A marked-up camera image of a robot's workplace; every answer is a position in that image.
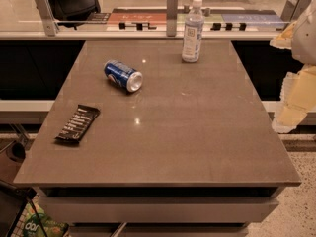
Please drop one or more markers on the clear plastic water bottle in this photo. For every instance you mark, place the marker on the clear plastic water bottle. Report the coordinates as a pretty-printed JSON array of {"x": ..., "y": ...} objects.
[{"x": 193, "y": 33}]

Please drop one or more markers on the black snack bar wrapper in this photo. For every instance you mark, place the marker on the black snack bar wrapper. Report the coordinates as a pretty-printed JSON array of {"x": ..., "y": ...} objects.
[{"x": 76, "y": 127}]

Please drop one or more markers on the right metal glass bracket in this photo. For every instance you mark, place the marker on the right metal glass bracket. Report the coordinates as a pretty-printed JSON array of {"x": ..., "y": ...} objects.
[{"x": 293, "y": 9}]

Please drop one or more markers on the middle metal glass bracket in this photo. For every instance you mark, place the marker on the middle metal glass bracket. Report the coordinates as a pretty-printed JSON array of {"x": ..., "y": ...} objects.
[{"x": 171, "y": 17}]

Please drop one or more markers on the grey table drawer unit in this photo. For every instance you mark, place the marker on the grey table drawer unit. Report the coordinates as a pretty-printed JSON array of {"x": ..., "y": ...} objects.
[{"x": 158, "y": 216}]

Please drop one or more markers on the metal glass bracket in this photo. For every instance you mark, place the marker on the metal glass bracket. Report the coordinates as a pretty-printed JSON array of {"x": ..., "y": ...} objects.
[
  {"x": 49, "y": 25},
  {"x": 293, "y": 9},
  {"x": 171, "y": 17}
]

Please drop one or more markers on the black office chair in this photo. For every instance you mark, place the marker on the black office chair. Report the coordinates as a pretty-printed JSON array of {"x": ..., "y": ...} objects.
[{"x": 73, "y": 13}]

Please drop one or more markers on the blue pepsi can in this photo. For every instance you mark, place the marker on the blue pepsi can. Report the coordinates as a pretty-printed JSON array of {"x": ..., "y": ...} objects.
[{"x": 123, "y": 75}]

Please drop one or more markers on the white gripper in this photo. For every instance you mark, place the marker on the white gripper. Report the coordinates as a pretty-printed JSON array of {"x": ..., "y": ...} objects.
[{"x": 305, "y": 39}]

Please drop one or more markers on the black wire basket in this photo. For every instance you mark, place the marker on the black wire basket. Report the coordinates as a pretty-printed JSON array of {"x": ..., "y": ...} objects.
[{"x": 12, "y": 203}]

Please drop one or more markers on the left metal glass bracket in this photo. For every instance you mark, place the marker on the left metal glass bracket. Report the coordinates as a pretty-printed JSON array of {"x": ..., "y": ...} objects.
[{"x": 49, "y": 25}]

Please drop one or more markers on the green snack bag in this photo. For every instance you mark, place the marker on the green snack bag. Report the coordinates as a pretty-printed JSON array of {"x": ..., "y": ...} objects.
[{"x": 37, "y": 223}]

